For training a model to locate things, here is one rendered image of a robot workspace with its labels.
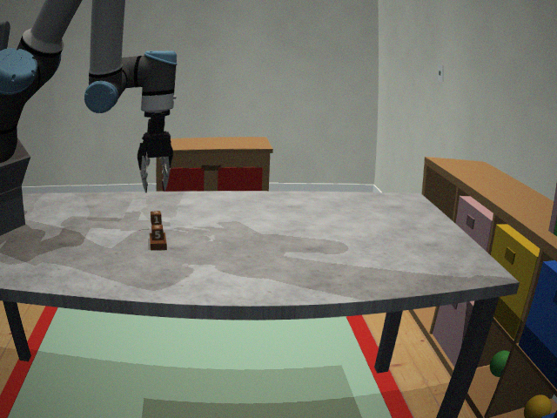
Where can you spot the brown wooden cube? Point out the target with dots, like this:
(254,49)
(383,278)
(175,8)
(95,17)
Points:
(157,232)
(156,218)

